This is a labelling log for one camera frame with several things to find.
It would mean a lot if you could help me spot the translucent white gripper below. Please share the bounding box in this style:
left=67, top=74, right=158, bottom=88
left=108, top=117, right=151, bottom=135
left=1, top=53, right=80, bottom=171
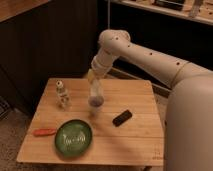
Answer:
left=88, top=77, right=103, bottom=97

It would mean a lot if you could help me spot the white sponge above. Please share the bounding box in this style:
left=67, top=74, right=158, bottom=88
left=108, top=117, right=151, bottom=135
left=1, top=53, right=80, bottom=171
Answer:
left=87, top=69, right=96, bottom=82

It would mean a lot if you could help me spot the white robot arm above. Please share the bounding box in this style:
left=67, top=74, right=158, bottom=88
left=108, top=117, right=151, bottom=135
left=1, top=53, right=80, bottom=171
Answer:
left=88, top=29, right=213, bottom=105

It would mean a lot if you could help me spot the ceramic cup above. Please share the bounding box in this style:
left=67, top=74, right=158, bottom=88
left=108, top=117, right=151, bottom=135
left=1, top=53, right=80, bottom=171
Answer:
left=88, top=96, right=104, bottom=115

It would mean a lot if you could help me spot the black rectangular sponge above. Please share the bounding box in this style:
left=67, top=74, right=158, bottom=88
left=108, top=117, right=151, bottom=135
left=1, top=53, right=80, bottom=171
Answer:
left=112, top=110, right=132, bottom=127

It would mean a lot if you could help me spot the clear plastic bottle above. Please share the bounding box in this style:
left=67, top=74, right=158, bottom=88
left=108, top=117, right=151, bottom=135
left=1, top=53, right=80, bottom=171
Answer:
left=56, top=80, right=70, bottom=109

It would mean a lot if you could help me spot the green plate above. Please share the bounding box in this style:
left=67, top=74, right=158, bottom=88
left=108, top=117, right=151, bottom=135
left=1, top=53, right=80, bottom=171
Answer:
left=54, top=119, right=93, bottom=158

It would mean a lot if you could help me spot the wooden table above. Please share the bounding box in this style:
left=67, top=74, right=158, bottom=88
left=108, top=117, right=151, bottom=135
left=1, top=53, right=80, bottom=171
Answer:
left=17, top=78, right=164, bottom=166

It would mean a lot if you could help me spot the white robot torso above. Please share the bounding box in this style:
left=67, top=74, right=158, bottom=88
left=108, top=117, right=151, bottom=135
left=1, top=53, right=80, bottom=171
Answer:
left=163, top=73, right=213, bottom=171

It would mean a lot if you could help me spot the metal shelf unit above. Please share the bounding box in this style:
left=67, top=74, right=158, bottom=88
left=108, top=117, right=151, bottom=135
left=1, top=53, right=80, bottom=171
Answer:
left=96, top=0, right=213, bottom=98

